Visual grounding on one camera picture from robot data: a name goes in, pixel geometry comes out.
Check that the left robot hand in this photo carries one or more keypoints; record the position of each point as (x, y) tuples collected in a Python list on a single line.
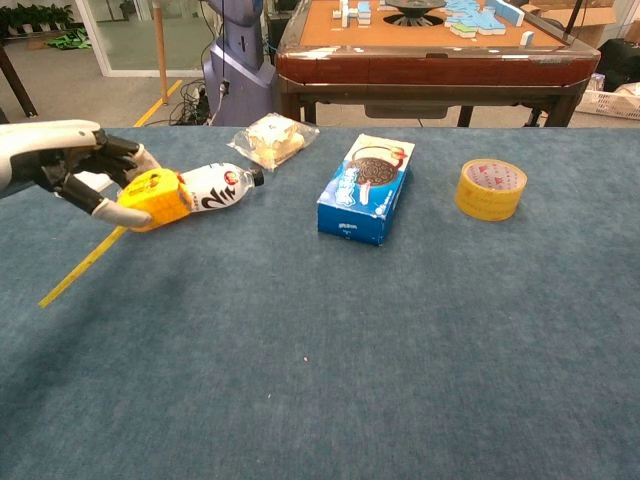
[(50, 150)]

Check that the yellow tape measure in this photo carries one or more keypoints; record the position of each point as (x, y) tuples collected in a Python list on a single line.
[(155, 200)]

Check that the purple robot base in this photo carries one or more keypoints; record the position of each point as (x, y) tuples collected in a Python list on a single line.
[(240, 75)]

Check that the yellow packing tape roll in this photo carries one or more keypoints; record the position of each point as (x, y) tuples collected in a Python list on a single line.
[(487, 205)]

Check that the dark table leg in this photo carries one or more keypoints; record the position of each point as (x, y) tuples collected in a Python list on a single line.
[(17, 82)]

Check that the green cloth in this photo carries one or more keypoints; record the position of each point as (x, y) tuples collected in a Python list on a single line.
[(70, 40)]

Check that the green potted plants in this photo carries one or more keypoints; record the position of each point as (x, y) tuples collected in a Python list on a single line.
[(35, 15)]

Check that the white framed glass partition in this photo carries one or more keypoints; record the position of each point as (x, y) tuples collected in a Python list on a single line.
[(130, 40)]

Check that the wooden pole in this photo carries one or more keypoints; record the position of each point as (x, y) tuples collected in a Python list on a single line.
[(161, 50)]

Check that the clear plastic drink bottle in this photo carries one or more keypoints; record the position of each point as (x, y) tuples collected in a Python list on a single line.
[(220, 187)]

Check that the bread in clear bag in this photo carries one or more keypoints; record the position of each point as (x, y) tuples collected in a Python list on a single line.
[(272, 140)]

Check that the blue cookie box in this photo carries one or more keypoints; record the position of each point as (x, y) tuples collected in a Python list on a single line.
[(360, 200)]

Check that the stacked mahjong tiles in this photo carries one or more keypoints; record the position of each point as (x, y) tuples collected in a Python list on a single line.
[(352, 12)]

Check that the brown mahjong table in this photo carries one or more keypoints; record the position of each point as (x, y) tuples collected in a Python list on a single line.
[(425, 70)]

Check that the black mahjong table hub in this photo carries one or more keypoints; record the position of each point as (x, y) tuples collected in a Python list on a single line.
[(415, 10)]

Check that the blue mahjong tile pile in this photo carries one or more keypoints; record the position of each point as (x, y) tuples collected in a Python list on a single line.
[(472, 22)]

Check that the long mahjong tile row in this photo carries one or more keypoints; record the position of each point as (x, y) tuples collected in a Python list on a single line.
[(507, 12)]

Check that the single blue mahjong tile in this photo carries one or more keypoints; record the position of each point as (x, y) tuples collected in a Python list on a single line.
[(527, 38)]

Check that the white plastic basket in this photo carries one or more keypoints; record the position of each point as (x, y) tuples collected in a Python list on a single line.
[(607, 102)]

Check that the cardboard box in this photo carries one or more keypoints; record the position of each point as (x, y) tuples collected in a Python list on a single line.
[(595, 17)]

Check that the black bag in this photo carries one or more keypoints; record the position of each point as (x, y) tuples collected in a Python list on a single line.
[(620, 62)]

